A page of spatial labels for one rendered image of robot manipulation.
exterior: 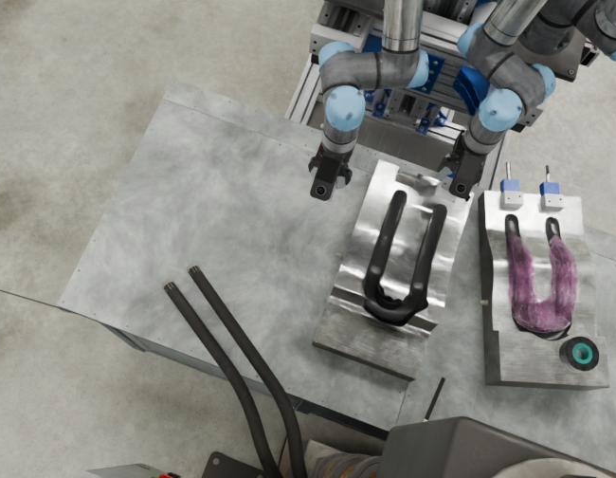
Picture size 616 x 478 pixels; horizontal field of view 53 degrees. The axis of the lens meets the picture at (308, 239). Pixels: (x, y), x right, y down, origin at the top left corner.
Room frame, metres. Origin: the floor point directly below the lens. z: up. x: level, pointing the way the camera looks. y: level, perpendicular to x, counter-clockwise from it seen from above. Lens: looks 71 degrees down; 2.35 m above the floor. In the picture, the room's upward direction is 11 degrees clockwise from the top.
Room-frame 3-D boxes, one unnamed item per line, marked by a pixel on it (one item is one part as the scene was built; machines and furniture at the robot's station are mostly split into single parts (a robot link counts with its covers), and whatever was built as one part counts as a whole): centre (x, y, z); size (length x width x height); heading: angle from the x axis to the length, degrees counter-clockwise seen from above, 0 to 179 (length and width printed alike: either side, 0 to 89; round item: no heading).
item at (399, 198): (0.49, -0.24, 0.92); 0.35 x 0.16 x 0.09; 170
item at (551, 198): (0.78, -0.61, 0.86); 0.13 x 0.05 x 0.05; 8
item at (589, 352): (0.33, -0.67, 0.93); 0.08 x 0.08 x 0.04
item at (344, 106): (0.65, -0.02, 1.25); 0.09 x 0.08 x 0.11; 16
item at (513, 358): (0.50, -0.60, 0.86); 0.50 x 0.26 x 0.11; 8
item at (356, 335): (0.48, -0.23, 0.87); 0.50 x 0.26 x 0.14; 170
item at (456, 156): (0.73, -0.33, 1.07); 0.09 x 0.08 x 0.12; 170
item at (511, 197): (0.77, -0.50, 0.86); 0.13 x 0.05 x 0.05; 8
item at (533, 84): (0.81, -0.38, 1.23); 0.11 x 0.11 x 0.08; 51
